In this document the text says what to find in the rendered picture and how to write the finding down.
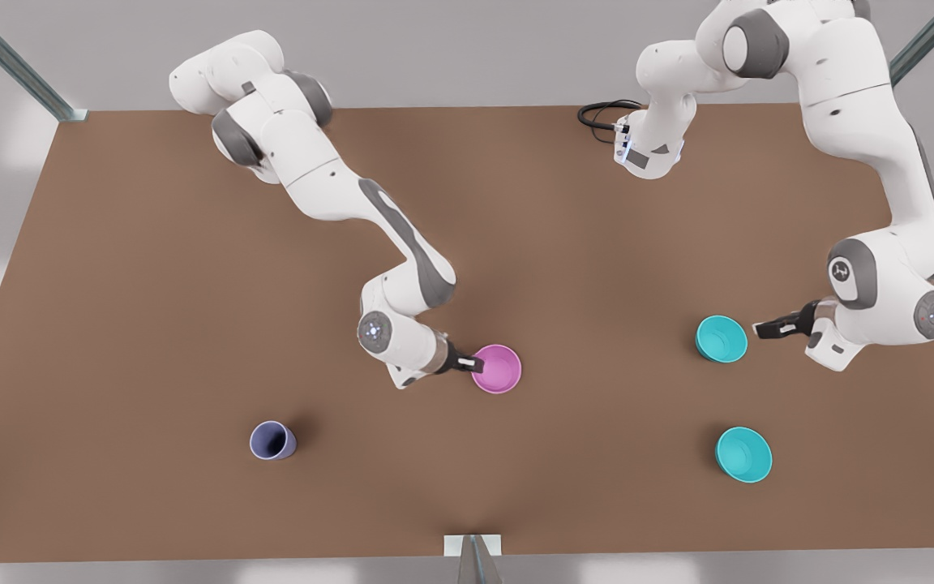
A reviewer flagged teal blue bowl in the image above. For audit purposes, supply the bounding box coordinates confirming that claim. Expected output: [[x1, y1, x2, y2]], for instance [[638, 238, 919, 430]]
[[715, 426, 773, 484], [695, 315, 749, 364]]

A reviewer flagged black cable loop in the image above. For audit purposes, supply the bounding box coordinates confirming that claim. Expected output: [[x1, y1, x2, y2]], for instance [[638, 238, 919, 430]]
[[577, 99, 645, 145]]

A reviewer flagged pink bowl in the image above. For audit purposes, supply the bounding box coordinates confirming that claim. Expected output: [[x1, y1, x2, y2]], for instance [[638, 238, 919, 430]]
[[470, 344, 523, 395]]

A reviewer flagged lavender purple cup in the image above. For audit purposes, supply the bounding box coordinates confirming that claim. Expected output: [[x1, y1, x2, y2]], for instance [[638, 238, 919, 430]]
[[249, 420, 298, 462]]

